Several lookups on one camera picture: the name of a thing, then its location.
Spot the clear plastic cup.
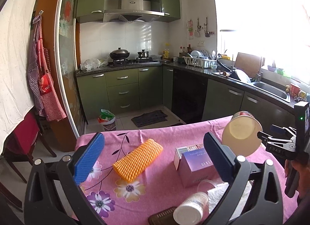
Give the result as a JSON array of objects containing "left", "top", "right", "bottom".
[{"left": 196, "top": 179, "right": 217, "bottom": 196}]

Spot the pink floral tablecloth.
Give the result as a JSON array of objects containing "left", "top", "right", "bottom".
[{"left": 73, "top": 115, "right": 299, "bottom": 225}]

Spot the wooden cutting board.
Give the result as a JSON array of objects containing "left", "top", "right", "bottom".
[{"left": 234, "top": 52, "right": 260, "bottom": 78}]

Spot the steel kitchen sink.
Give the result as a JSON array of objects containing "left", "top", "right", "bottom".
[{"left": 250, "top": 81, "right": 291, "bottom": 103}]

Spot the white labelled plastic bottle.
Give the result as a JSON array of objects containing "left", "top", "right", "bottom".
[{"left": 173, "top": 192, "right": 209, "bottom": 225}]

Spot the red checkered apron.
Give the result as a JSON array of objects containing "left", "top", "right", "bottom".
[{"left": 27, "top": 11, "right": 66, "bottom": 121}]

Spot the gas stove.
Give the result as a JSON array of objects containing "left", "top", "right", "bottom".
[{"left": 108, "top": 57, "right": 160, "bottom": 67}]

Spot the white paper napkin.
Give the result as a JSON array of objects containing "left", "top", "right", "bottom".
[{"left": 208, "top": 181, "right": 252, "bottom": 220}]

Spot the white dish rack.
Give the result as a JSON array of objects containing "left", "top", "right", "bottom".
[{"left": 183, "top": 56, "right": 217, "bottom": 68}]

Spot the red covered chair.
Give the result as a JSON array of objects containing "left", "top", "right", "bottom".
[{"left": 2, "top": 110, "right": 57, "bottom": 183}]

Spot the steel range hood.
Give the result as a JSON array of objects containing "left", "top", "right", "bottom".
[{"left": 103, "top": 0, "right": 164, "bottom": 22}]

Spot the purple cardboard box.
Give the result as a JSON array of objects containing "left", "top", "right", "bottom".
[{"left": 178, "top": 148, "right": 220, "bottom": 188}]

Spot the brown square plastic tray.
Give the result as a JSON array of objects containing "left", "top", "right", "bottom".
[{"left": 148, "top": 207, "right": 178, "bottom": 225}]

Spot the person's right hand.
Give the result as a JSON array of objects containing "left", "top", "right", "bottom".
[{"left": 284, "top": 160, "right": 310, "bottom": 199}]

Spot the white plastic bag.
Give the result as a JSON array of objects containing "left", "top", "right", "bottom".
[{"left": 80, "top": 58, "right": 108, "bottom": 71}]

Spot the red white milk carton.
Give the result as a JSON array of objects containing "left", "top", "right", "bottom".
[{"left": 173, "top": 143, "right": 203, "bottom": 170}]

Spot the green white bag bin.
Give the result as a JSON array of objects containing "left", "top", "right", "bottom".
[{"left": 97, "top": 109, "right": 116, "bottom": 131}]

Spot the orange foam fruit net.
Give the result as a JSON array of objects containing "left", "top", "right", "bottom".
[{"left": 112, "top": 139, "right": 163, "bottom": 183}]

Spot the dark floor mat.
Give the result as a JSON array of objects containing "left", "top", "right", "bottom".
[{"left": 131, "top": 110, "right": 167, "bottom": 127}]

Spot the small steel pot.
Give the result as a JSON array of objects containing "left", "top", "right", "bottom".
[{"left": 138, "top": 50, "right": 149, "bottom": 58}]

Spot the chrome sink faucet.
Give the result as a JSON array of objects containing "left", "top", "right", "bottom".
[{"left": 251, "top": 57, "right": 265, "bottom": 82}]

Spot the black wok with lid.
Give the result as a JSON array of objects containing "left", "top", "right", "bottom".
[{"left": 109, "top": 47, "right": 130, "bottom": 61}]

